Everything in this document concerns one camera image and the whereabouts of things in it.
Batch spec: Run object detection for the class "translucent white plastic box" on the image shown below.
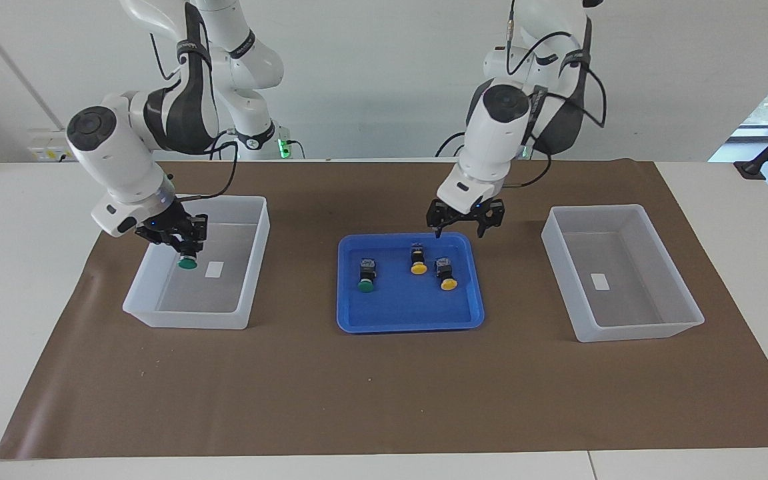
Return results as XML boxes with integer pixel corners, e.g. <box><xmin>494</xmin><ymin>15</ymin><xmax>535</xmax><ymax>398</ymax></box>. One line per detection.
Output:
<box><xmin>122</xmin><ymin>195</ymin><xmax>271</xmax><ymax>331</ymax></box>
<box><xmin>541</xmin><ymin>204</ymin><xmax>705</xmax><ymax>343</ymax></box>

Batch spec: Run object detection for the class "blue plastic tray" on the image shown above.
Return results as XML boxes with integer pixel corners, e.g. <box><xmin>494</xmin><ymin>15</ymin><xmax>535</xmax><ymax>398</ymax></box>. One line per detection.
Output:
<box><xmin>336</xmin><ymin>232</ymin><xmax>485</xmax><ymax>334</ymax></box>

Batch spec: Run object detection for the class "green lit control unit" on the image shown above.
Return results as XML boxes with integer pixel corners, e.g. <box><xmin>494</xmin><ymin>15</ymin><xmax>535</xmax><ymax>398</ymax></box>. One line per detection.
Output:
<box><xmin>276</xmin><ymin>123</ymin><xmax>305</xmax><ymax>159</ymax></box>

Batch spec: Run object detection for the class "brown paper table mat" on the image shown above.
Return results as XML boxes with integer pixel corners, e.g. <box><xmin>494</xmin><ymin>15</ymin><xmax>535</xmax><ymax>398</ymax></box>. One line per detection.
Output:
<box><xmin>0</xmin><ymin>159</ymin><xmax>768</xmax><ymax>461</ymax></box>

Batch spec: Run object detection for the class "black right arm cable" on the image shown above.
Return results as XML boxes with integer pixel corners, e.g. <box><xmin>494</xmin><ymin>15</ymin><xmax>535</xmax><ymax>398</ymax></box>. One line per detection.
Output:
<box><xmin>174</xmin><ymin>130</ymin><xmax>239</xmax><ymax>201</ymax></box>

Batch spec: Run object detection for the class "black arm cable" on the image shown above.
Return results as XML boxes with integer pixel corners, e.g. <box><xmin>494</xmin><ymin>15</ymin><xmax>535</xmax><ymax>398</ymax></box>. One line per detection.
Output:
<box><xmin>174</xmin><ymin>130</ymin><xmax>239</xmax><ymax>201</ymax></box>
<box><xmin>504</xmin><ymin>0</ymin><xmax>608</xmax><ymax>189</ymax></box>

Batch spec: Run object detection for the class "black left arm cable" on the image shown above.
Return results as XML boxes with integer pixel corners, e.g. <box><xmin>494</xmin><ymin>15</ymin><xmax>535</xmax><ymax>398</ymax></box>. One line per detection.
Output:
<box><xmin>504</xmin><ymin>0</ymin><xmax>608</xmax><ymax>189</ymax></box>

